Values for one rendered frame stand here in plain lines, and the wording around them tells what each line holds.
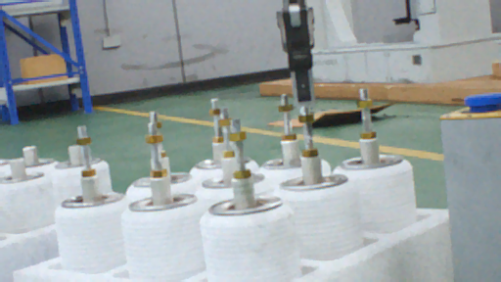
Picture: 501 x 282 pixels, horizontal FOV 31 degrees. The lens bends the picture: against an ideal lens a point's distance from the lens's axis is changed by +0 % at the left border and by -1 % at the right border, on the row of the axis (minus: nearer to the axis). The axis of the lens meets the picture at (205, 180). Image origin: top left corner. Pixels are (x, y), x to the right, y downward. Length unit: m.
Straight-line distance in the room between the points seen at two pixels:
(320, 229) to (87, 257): 0.27
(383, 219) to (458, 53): 3.46
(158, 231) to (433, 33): 3.61
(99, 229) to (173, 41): 6.64
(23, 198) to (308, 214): 0.53
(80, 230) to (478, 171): 0.44
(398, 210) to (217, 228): 0.27
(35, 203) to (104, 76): 6.15
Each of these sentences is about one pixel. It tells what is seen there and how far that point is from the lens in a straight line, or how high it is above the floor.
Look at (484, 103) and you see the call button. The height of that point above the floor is 0.32.
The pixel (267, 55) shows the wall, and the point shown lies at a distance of 7.93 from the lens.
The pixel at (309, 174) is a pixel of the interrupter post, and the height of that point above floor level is 0.26.
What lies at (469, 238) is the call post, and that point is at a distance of 0.97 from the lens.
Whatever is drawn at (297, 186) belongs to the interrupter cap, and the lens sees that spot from 0.98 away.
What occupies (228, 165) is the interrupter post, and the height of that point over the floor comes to 0.27.
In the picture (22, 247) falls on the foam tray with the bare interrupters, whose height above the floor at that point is 0.17.
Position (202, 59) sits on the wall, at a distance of 7.72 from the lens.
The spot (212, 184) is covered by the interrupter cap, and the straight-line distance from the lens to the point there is 1.07.
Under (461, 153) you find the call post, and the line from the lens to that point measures 0.95.
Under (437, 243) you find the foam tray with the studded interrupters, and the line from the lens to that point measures 1.09.
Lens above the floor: 0.42
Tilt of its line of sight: 9 degrees down
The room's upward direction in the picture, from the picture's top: 7 degrees counter-clockwise
